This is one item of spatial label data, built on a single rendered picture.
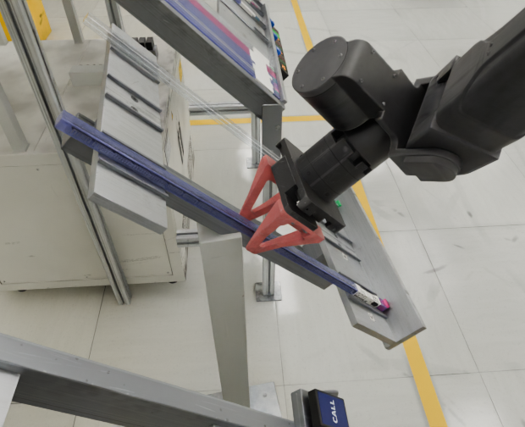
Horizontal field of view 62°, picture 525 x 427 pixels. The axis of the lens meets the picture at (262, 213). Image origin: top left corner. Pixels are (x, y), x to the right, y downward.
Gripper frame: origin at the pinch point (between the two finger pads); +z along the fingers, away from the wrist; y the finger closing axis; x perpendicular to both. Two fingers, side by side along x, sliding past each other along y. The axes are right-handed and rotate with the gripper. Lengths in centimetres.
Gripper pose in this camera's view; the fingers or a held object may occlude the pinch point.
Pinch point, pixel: (251, 230)
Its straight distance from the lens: 48.8
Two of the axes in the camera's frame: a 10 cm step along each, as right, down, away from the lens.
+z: -7.2, 5.8, 3.8
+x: 6.6, 4.3, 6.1
